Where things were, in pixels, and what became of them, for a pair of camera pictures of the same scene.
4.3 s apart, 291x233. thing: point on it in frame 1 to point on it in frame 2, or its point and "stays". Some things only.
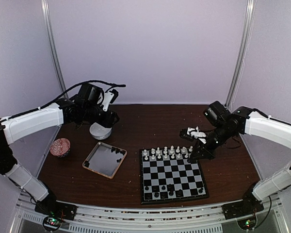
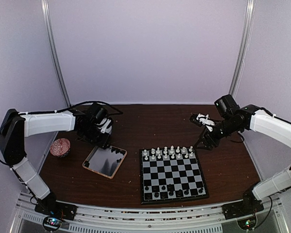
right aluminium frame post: x=242 y=52 stays
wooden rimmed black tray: x=105 y=159 stays
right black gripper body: x=210 y=153 to x=227 y=124
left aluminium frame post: x=52 y=46 stays
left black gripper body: x=106 y=122 to x=91 y=135
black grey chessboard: x=166 y=175 stays
